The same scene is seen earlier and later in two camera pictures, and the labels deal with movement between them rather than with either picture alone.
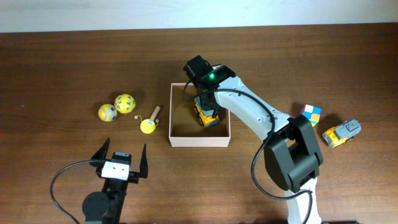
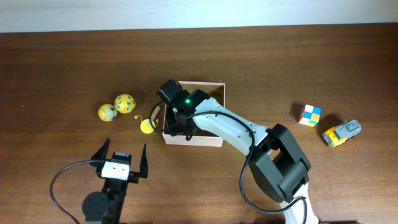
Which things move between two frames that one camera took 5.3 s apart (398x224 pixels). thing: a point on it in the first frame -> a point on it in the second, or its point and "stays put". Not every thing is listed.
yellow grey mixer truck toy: (341, 132) stays put
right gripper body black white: (206, 102) -> (179, 127)
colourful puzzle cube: (312, 113) stays put
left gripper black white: (134, 176) stays put
